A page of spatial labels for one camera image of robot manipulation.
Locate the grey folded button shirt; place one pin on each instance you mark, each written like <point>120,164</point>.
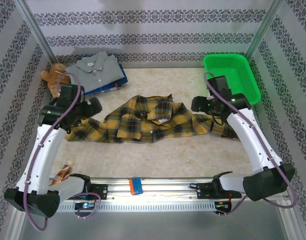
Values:
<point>98,72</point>

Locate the green plastic basket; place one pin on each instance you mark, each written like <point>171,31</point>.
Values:
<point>243,75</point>

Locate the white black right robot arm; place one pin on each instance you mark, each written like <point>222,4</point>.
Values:
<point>250,140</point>

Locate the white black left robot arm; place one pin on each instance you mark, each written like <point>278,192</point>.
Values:
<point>45,150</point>

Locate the blue orange toy block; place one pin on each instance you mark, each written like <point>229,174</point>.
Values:
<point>136,186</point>

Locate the brown snack packet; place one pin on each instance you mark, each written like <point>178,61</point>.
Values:
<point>64,172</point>

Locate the yellow plaid long sleeve shirt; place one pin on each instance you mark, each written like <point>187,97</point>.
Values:
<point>143,120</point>

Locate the aluminium frame post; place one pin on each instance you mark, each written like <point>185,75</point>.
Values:
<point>264,27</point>
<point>35,30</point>

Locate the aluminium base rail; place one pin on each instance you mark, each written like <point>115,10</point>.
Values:
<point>173,186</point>

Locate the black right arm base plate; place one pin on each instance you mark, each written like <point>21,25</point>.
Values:
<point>205,191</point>

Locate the light blue folded shirt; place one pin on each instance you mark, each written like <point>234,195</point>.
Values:
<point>86,59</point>

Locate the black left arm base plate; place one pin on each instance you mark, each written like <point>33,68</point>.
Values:
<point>100,191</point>

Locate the small lit circuit board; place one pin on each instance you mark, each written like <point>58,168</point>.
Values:
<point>84,205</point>
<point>223,205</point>

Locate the brown teddy bear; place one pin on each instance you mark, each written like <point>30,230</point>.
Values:
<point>53,77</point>

